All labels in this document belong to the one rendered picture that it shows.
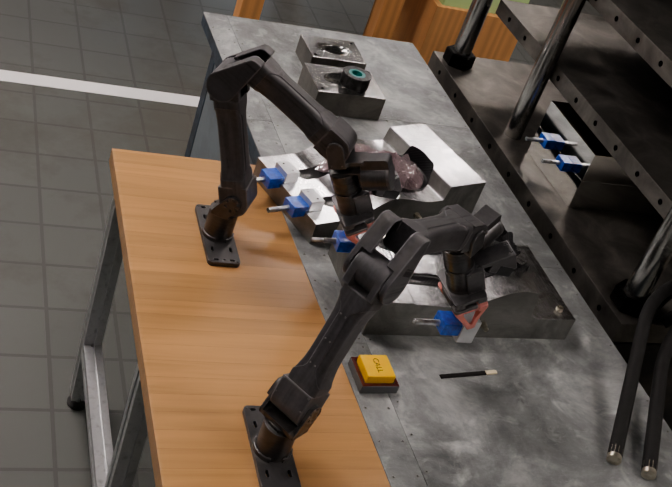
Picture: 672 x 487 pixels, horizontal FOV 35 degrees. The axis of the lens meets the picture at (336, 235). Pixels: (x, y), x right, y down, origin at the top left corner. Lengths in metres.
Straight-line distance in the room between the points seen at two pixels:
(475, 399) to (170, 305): 0.63
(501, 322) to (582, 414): 0.25
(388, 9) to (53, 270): 1.83
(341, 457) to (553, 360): 0.63
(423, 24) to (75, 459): 2.48
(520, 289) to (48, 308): 1.52
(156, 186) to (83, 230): 1.17
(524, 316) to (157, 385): 0.83
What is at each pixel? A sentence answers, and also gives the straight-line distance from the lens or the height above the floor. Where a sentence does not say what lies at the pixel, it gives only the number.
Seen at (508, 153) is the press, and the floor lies 0.79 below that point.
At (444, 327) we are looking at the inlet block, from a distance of 2.07.
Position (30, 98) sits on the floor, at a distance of 4.18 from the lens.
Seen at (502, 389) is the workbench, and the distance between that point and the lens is 2.22.
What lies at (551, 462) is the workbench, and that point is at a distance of 2.13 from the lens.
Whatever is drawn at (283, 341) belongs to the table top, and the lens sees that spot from 2.11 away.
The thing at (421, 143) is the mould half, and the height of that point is 0.91.
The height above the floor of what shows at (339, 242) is 0.90.
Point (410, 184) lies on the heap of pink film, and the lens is 2.55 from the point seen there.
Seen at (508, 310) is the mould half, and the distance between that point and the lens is 2.30.
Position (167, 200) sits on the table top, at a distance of 2.38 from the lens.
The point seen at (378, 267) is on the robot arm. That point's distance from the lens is 1.70.
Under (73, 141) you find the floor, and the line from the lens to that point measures 3.98.
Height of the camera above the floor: 2.15
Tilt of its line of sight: 34 degrees down
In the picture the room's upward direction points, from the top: 21 degrees clockwise
